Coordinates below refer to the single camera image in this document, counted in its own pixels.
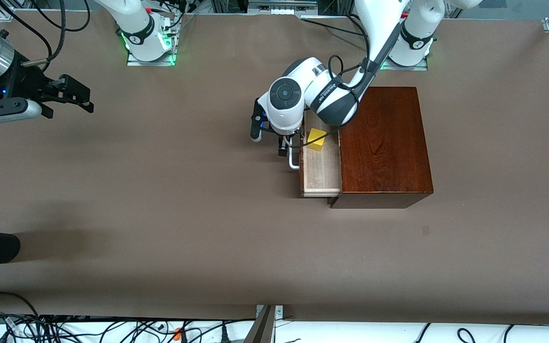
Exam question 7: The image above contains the yellow cube block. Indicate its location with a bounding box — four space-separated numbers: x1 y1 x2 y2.
306 127 327 152

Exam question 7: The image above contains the wooden drawer with white handle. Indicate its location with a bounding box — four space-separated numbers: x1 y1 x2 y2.
287 111 343 198

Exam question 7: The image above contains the dark brown wooden cabinet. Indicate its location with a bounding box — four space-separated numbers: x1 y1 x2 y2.
328 86 434 209

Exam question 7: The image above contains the grey power strip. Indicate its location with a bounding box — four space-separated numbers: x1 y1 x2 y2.
248 0 318 14

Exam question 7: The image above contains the dark angled metal bar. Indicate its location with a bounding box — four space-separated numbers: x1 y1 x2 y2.
244 305 276 343

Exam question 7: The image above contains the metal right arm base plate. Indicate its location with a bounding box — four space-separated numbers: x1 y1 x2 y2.
126 19 178 67

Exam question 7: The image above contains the black cable on table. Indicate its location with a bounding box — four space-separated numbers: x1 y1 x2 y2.
300 15 366 38

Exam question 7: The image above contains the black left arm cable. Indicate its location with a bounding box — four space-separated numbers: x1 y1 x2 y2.
255 13 376 150

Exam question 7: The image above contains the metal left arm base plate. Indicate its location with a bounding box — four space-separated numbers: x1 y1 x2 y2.
380 48 429 71

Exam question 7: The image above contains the silver metal bracket plate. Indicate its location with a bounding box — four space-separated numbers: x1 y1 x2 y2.
256 305 285 321

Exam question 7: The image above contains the black looped cable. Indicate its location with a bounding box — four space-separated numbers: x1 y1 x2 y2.
0 291 42 329

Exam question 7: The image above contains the tangled black cable bundle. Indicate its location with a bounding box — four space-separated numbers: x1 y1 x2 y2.
17 317 256 343

